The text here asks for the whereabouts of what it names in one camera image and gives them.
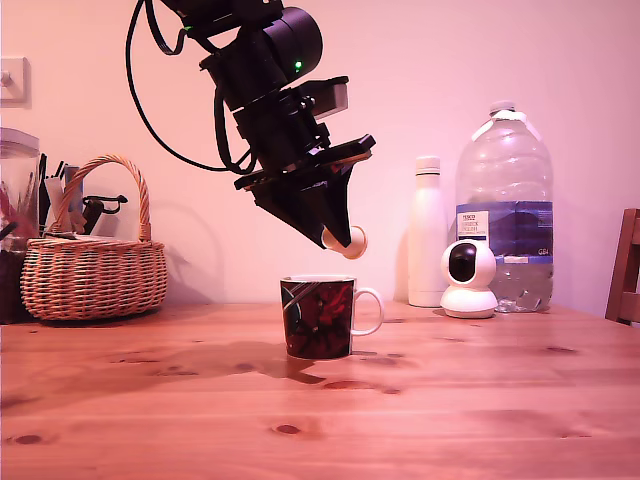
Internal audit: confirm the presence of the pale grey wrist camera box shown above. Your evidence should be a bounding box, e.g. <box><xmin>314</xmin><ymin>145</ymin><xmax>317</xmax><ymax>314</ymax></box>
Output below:
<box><xmin>288</xmin><ymin>75</ymin><xmax>350</xmax><ymax>122</ymax></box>

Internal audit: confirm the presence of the large clear water bottle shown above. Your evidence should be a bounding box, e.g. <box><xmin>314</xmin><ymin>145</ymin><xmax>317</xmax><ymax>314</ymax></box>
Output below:
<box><xmin>454</xmin><ymin>100</ymin><xmax>555</xmax><ymax>314</ymax></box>

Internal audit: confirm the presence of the pale cream coffee capsule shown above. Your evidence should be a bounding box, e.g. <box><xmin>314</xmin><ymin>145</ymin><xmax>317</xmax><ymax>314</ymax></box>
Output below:
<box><xmin>321</xmin><ymin>225</ymin><xmax>370</xmax><ymax>261</ymax></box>

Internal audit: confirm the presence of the black cable beside gripper housing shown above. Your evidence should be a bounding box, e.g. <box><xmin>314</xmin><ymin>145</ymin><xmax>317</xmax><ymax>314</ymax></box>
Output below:
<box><xmin>213</xmin><ymin>89</ymin><xmax>241</xmax><ymax>174</ymax></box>

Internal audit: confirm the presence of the white insulated bottle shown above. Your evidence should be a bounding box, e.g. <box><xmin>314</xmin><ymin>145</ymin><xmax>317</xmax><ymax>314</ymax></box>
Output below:
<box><xmin>408</xmin><ymin>155</ymin><xmax>450</xmax><ymax>308</ymax></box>

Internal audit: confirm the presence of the white wall switch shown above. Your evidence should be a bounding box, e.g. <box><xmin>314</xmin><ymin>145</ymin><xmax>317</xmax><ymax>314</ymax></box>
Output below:
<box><xmin>0</xmin><ymin>56</ymin><xmax>32</xmax><ymax>109</ymax></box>

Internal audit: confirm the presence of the long black looping cable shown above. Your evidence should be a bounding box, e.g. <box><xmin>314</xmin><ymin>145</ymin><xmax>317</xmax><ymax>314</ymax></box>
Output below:
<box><xmin>124</xmin><ymin>0</ymin><xmax>254</xmax><ymax>174</ymax></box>

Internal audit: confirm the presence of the dark patterned mug white handle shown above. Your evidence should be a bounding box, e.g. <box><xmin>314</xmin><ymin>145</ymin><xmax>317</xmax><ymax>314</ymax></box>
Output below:
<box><xmin>278</xmin><ymin>274</ymin><xmax>385</xmax><ymax>360</ymax></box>

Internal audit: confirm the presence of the glass storage jar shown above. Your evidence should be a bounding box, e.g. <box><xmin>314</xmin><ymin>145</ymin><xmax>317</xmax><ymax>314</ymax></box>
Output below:
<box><xmin>0</xmin><ymin>127</ymin><xmax>42</xmax><ymax>325</ymax></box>

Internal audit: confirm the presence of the short black cable loop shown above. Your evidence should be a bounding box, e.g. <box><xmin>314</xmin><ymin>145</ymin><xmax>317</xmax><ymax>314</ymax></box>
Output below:
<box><xmin>147</xmin><ymin>0</ymin><xmax>196</xmax><ymax>56</ymax></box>

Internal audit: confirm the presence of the white and blue carton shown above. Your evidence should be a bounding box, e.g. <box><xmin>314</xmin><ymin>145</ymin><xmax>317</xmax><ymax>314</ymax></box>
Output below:
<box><xmin>59</xmin><ymin>164</ymin><xmax>87</xmax><ymax>234</ymax></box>

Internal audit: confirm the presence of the black handled tool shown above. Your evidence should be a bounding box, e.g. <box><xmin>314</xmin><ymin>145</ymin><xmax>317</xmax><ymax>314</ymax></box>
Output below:
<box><xmin>81</xmin><ymin>193</ymin><xmax>129</xmax><ymax>236</ymax></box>

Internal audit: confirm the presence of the woven wicker basket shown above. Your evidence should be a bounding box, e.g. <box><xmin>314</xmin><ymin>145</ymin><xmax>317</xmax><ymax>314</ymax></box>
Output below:
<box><xmin>20</xmin><ymin>153</ymin><xmax>169</xmax><ymax>322</ymax></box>

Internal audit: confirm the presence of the small white round camera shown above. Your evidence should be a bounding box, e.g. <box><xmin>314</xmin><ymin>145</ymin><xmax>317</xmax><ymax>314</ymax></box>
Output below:
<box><xmin>439</xmin><ymin>239</ymin><xmax>499</xmax><ymax>319</ymax></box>

